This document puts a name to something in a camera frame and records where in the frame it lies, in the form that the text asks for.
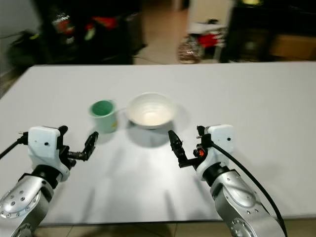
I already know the green ceramic mug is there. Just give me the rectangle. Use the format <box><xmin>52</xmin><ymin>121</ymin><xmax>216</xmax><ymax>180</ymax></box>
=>
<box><xmin>88</xmin><ymin>100</ymin><xmax>119</xmax><ymax>134</ymax></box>

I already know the white ceramic bowl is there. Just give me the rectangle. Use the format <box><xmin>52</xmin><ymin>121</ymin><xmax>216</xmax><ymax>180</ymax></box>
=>
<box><xmin>126</xmin><ymin>92</ymin><xmax>177</xmax><ymax>130</ymax></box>

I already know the patterned woven bag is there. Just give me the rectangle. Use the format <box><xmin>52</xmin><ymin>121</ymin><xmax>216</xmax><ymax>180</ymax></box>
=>
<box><xmin>178</xmin><ymin>36</ymin><xmax>202</xmax><ymax>64</ymax></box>

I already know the black bag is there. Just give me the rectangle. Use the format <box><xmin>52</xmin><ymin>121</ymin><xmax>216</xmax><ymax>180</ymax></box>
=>
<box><xmin>6</xmin><ymin>30</ymin><xmax>41</xmax><ymax>68</ymax></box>

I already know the black storage shelf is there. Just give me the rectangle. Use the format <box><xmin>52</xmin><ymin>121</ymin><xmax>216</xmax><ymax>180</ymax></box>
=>
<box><xmin>31</xmin><ymin>0</ymin><xmax>147</xmax><ymax>66</ymax></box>

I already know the black cabinet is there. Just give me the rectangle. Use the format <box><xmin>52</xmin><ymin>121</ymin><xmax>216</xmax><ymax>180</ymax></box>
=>
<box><xmin>221</xmin><ymin>0</ymin><xmax>316</xmax><ymax>63</ymax></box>

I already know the red item on shelf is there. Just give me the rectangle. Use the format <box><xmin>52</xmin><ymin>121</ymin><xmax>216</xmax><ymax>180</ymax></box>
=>
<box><xmin>90</xmin><ymin>16</ymin><xmax>120</xmax><ymax>31</ymax></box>

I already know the brown cardboard box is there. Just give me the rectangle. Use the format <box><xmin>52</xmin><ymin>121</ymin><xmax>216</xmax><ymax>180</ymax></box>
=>
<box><xmin>271</xmin><ymin>35</ymin><xmax>316</xmax><ymax>61</ymax></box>

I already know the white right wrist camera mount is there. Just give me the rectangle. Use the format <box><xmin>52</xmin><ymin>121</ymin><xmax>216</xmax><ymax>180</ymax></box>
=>
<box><xmin>195</xmin><ymin>124</ymin><xmax>236</xmax><ymax>180</ymax></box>

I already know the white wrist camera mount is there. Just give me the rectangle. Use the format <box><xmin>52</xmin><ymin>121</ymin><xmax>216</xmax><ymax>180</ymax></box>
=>
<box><xmin>195</xmin><ymin>124</ymin><xmax>236</xmax><ymax>180</ymax></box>
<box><xmin>28</xmin><ymin>126</ymin><xmax>71</xmax><ymax>181</ymax></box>

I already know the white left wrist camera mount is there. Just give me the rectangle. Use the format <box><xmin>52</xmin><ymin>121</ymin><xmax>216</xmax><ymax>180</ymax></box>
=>
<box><xmin>28</xmin><ymin>126</ymin><xmax>71</xmax><ymax>181</ymax></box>

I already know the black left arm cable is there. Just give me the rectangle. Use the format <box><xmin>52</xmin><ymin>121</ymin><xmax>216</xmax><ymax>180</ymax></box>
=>
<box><xmin>0</xmin><ymin>132</ymin><xmax>29</xmax><ymax>159</ymax></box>

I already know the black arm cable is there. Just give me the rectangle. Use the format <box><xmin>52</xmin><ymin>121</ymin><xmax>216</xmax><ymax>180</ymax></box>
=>
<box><xmin>0</xmin><ymin>132</ymin><xmax>29</xmax><ymax>159</ymax></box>
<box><xmin>209</xmin><ymin>142</ymin><xmax>288</xmax><ymax>237</ymax></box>

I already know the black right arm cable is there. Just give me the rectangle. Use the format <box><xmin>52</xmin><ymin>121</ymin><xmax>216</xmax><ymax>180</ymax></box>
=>
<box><xmin>209</xmin><ymin>142</ymin><xmax>288</xmax><ymax>237</ymax></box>

